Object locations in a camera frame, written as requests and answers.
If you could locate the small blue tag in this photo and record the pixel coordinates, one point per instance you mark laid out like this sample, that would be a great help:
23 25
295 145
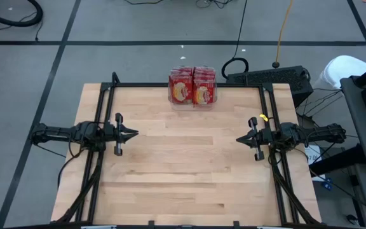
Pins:
328 184

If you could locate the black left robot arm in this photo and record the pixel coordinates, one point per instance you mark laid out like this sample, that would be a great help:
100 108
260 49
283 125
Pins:
62 133

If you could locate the clear plastic bin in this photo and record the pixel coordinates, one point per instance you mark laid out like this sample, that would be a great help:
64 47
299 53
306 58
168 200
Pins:
192 107

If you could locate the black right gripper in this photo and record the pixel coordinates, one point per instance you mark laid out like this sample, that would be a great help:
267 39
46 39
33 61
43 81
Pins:
259 137

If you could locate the white chair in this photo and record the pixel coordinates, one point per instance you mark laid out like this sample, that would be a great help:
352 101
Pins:
342 68

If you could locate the white paper sheet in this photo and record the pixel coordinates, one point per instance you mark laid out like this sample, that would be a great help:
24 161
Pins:
312 157

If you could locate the black computer mouse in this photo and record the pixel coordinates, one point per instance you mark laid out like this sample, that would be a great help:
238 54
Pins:
350 219

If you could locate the black desk crossbar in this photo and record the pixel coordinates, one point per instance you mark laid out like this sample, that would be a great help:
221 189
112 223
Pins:
338 160

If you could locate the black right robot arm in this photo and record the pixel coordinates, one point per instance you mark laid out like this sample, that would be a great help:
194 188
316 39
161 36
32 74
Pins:
313 133

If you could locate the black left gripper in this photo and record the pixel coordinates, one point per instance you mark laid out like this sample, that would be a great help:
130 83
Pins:
118 133

